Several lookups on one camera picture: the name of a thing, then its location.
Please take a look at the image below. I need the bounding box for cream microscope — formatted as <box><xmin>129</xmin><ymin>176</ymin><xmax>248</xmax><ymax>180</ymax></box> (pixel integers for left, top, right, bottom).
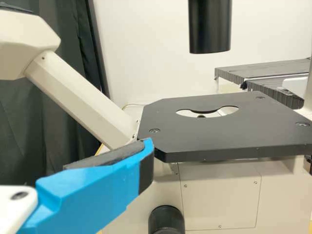
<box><xmin>0</xmin><ymin>0</ymin><xmax>312</xmax><ymax>234</ymax></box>

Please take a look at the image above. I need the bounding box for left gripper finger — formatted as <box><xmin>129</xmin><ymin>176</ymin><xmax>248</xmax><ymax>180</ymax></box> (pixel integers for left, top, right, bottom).
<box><xmin>18</xmin><ymin>137</ymin><xmax>155</xmax><ymax>234</ymax></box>

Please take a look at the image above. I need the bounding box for black platform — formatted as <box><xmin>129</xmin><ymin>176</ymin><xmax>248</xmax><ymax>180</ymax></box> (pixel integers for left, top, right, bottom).
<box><xmin>214</xmin><ymin>58</ymin><xmax>312</xmax><ymax>82</ymax></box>
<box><xmin>246</xmin><ymin>79</ymin><xmax>305</xmax><ymax>109</ymax></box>

